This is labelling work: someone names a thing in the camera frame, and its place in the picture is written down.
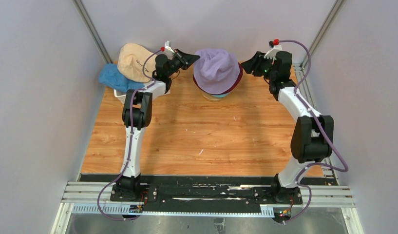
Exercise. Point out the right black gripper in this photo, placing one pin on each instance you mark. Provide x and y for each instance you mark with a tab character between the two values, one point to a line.
254	64

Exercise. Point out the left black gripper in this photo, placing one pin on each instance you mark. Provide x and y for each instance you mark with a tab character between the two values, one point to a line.
187	59

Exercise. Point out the maroon bucket hat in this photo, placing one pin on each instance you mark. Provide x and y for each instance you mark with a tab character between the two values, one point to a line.
232	87

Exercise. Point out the lavender bucket hat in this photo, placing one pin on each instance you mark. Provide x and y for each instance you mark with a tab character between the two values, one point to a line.
216	70

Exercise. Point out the beige cap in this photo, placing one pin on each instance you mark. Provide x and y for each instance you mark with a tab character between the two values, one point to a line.
136	62

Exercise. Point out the blue hat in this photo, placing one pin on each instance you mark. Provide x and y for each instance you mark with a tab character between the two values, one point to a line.
111	77

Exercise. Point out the turquoise bucket hat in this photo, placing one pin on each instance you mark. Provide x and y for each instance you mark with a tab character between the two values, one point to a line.
220	96

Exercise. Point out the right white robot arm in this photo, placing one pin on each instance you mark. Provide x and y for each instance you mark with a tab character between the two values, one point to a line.
308	145

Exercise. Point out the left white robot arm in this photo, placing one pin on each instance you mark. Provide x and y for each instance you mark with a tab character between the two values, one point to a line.
137	115

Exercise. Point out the wooden hat stand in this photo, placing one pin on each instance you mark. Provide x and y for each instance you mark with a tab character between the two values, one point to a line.
209	98

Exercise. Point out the white perforated basket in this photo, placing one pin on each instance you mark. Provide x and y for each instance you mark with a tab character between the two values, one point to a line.
120	96

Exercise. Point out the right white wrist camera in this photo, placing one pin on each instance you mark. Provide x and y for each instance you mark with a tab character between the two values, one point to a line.
275	47

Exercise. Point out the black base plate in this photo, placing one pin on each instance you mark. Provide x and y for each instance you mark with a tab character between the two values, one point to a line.
204	194

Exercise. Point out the aluminium frame rails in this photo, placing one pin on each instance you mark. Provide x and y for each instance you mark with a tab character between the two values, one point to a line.
247	135

